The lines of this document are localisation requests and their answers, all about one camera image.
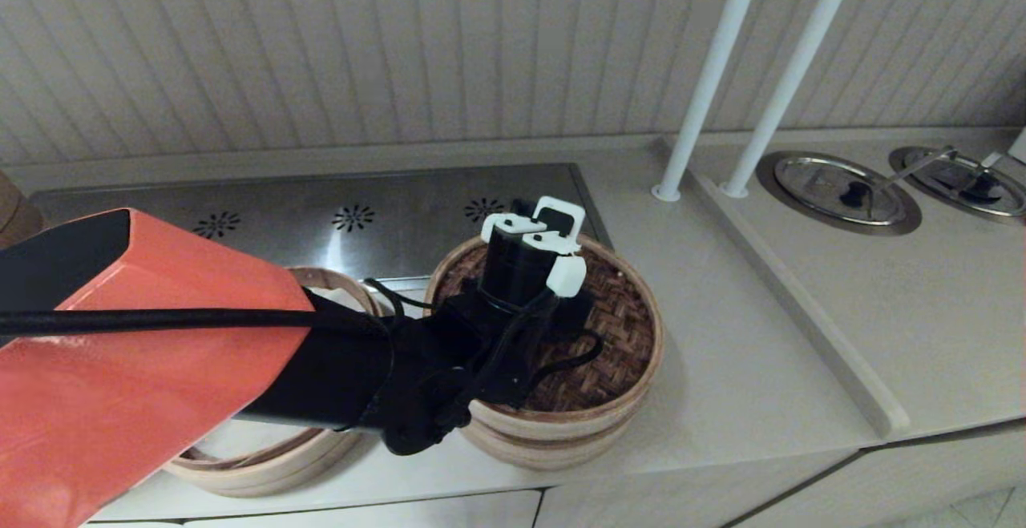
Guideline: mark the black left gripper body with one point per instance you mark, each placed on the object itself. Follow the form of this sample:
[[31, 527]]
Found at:
[[501, 336]]

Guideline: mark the woven bamboo steamer lid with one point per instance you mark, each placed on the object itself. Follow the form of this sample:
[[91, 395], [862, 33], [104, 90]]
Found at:
[[617, 328]]

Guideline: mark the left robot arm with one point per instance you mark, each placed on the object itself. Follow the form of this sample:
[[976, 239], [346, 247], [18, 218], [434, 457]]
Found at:
[[120, 400]]

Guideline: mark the right bamboo steamer basket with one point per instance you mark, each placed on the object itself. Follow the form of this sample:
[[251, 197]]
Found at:
[[561, 448]]

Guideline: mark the bamboo steamer basket with cloth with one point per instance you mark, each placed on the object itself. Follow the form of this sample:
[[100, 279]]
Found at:
[[264, 476]]

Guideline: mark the near round steel lid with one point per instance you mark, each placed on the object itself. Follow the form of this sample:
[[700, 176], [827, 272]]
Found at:
[[765, 186]]

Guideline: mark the far round steel lid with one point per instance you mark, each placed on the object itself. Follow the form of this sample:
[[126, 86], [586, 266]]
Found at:
[[896, 163]]

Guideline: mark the beige cabinet door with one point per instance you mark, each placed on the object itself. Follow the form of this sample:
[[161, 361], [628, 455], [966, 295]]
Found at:
[[922, 472], [641, 496], [361, 512]]

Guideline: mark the stainless steel steam panel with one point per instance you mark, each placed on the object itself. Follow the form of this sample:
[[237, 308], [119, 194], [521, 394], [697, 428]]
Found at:
[[280, 191]]

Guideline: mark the white round pole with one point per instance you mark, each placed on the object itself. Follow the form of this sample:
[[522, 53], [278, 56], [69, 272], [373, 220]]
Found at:
[[789, 71], [709, 79]]

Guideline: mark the stack of bamboo steamers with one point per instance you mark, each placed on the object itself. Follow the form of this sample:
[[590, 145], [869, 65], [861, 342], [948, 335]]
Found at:
[[12, 215]]

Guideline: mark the small white box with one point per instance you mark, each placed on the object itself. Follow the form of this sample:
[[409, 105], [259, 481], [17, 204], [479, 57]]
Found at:
[[1019, 146]]

